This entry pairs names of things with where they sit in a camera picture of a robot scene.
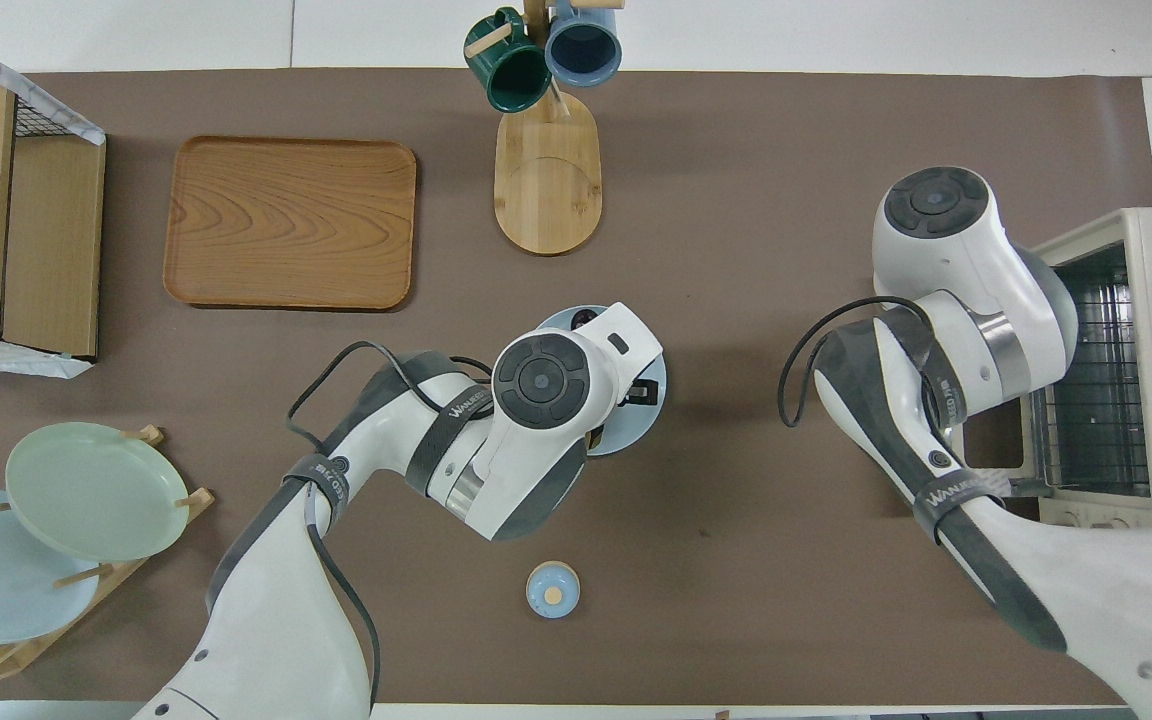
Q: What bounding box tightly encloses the light blue round plate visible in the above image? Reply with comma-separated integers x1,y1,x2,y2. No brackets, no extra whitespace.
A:
533,304,669,459

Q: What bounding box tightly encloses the brown table mat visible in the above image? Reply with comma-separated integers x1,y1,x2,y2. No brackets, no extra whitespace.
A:
0,67,1152,707

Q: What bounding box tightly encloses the wooden mug tree stand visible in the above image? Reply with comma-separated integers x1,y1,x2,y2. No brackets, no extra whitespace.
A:
464,0,627,258

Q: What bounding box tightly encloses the dark green mug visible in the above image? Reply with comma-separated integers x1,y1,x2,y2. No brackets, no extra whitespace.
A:
464,7,554,114

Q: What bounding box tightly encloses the blue mug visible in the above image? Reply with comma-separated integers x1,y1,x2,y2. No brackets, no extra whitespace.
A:
544,0,624,88

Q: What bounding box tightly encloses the rectangular wooden tray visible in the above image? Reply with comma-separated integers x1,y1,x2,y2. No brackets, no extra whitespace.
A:
163,135,419,312

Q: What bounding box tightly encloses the wooden plate rack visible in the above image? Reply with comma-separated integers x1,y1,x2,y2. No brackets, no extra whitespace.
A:
0,425,217,687

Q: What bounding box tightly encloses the pale green plate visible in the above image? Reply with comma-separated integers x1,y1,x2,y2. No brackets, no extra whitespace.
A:
5,421,191,563

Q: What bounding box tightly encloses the wooden two-step shelf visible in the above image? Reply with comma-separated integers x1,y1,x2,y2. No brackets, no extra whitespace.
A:
0,75,108,362

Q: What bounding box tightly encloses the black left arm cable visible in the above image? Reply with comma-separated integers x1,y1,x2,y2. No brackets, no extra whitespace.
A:
285,340,493,713

